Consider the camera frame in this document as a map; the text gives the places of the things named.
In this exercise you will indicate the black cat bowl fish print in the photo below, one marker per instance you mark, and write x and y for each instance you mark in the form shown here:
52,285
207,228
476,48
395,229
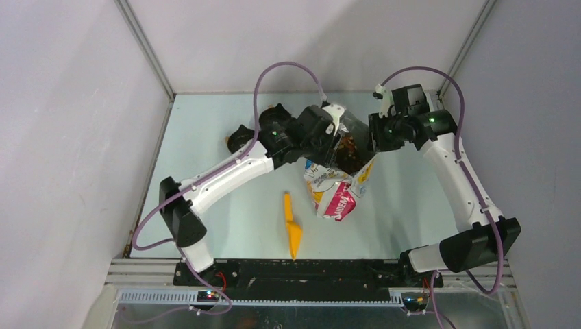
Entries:
239,138

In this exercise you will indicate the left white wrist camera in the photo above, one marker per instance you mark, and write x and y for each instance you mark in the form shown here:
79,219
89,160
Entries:
336,111

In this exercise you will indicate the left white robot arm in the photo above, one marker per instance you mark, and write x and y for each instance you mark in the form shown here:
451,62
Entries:
280,139

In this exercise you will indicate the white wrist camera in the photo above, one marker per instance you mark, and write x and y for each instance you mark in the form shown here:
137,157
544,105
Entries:
386,99
336,111

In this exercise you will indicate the pet food bag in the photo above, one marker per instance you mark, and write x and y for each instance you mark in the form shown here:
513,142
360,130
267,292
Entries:
333,192

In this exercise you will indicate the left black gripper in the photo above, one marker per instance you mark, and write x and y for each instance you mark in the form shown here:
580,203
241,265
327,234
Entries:
327,155

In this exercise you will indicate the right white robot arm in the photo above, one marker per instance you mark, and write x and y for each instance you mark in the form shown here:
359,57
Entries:
416,116

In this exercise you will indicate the black cat bowl paw print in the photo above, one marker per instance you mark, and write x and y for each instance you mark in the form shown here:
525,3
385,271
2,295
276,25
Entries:
273,114

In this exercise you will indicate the pet food kibble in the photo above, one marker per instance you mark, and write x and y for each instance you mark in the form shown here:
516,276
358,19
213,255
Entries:
348,158

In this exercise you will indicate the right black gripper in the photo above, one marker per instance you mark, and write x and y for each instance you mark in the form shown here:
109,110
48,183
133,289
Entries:
375,125

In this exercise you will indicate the orange plastic scoop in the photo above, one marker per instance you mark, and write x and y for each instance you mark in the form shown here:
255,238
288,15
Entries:
294,230

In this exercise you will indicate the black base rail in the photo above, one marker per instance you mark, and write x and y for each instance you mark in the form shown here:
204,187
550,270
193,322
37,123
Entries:
363,280

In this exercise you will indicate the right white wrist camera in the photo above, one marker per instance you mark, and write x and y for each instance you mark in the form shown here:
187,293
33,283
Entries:
386,99

